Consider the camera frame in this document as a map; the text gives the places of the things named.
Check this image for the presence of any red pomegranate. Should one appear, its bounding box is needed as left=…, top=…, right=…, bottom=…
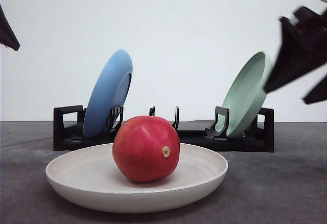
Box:
left=112, top=116, right=180, bottom=182

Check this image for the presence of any black plastic dish rack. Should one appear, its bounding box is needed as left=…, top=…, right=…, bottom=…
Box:
left=53, top=105, right=274, bottom=153

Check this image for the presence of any white plate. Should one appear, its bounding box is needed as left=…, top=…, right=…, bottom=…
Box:
left=45, top=143, right=228, bottom=214

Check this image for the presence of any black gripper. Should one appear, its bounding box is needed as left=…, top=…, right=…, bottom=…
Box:
left=265, top=7, right=327, bottom=93

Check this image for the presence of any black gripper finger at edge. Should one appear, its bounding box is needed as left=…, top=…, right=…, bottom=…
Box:
left=303, top=75, right=327, bottom=105
left=0, top=5, right=20, bottom=51

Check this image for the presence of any blue plate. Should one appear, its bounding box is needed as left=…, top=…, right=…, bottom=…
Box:
left=83, top=49, right=133, bottom=138

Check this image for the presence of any green plate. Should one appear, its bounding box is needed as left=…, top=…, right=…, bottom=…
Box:
left=217, top=52, right=272, bottom=139

